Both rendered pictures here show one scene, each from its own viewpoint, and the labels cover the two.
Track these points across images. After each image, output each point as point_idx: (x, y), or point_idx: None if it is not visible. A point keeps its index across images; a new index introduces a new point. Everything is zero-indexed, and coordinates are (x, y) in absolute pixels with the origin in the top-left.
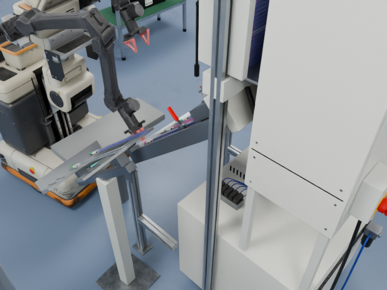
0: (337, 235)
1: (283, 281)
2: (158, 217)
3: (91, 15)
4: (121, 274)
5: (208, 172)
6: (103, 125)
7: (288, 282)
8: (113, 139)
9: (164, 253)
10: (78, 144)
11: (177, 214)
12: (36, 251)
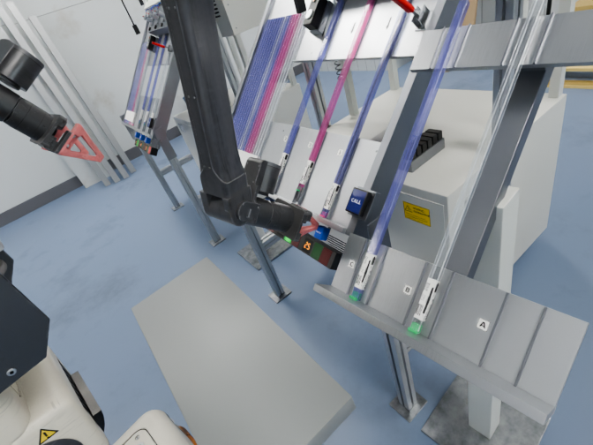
0: (460, 94)
1: (548, 106)
2: (342, 380)
3: None
4: (495, 417)
5: (516, 0)
6: (196, 360)
7: (548, 103)
8: (254, 328)
9: (416, 365)
10: (250, 415)
11: (339, 350)
12: None
